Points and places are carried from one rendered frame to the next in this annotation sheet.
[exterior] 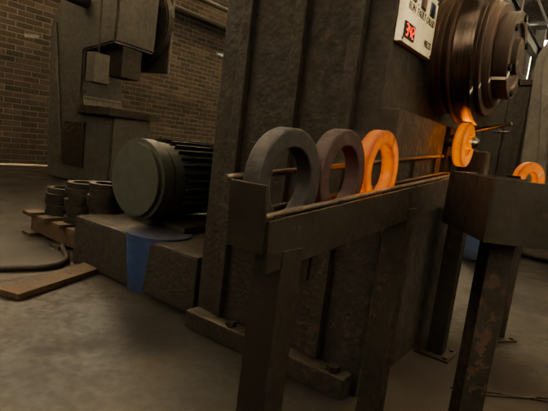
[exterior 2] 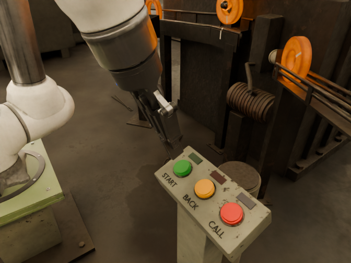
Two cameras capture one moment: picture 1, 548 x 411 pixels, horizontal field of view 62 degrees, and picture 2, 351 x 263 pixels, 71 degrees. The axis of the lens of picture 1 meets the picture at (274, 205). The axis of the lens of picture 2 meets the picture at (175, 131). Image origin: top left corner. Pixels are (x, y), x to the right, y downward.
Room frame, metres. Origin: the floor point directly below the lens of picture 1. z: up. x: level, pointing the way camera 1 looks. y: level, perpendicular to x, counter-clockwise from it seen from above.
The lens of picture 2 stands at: (1.84, -1.99, 0.98)
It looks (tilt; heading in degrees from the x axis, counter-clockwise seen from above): 34 degrees down; 109
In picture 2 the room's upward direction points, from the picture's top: straight up
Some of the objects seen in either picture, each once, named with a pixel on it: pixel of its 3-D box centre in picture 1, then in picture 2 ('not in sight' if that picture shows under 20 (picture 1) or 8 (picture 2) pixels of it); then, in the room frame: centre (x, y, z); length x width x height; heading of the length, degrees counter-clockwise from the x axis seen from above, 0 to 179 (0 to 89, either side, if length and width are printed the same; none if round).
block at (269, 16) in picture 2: (470, 180); (265, 44); (1.86, -0.78, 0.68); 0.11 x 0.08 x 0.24; 54
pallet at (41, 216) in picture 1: (146, 205); not in sight; (2.97, 0.83, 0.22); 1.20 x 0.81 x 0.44; 142
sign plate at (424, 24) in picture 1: (418, 19); not in sight; (1.45, -0.36, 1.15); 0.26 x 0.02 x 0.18; 144
